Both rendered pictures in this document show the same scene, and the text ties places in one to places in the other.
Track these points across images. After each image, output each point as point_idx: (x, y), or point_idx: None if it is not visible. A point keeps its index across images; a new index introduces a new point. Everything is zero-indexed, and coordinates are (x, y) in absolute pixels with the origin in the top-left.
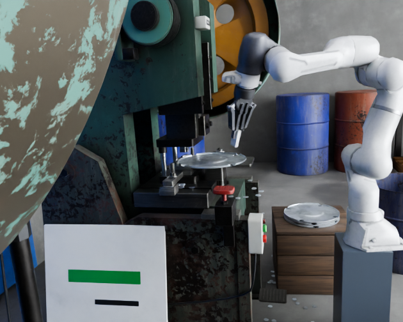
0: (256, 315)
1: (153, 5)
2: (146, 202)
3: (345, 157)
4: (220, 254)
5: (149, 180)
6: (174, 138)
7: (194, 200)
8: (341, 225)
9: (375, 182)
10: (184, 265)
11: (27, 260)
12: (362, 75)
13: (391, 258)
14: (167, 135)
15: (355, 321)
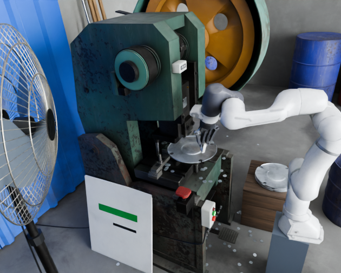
0: (219, 239)
1: (133, 66)
2: (142, 176)
3: (289, 170)
4: (184, 219)
5: (150, 153)
6: (164, 134)
7: (170, 183)
8: None
9: None
10: (164, 218)
11: (43, 252)
12: (311, 117)
13: (307, 247)
14: (160, 131)
15: (275, 272)
